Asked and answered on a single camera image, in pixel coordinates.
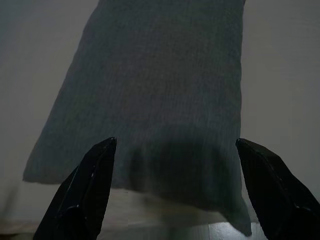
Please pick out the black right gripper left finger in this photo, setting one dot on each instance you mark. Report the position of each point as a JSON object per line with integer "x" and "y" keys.
{"x": 82, "y": 195}

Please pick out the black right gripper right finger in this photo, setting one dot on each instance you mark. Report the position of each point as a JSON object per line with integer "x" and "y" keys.
{"x": 277, "y": 190}

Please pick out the grey-blue knitted pillow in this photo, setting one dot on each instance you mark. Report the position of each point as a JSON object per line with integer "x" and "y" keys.
{"x": 160, "y": 105}

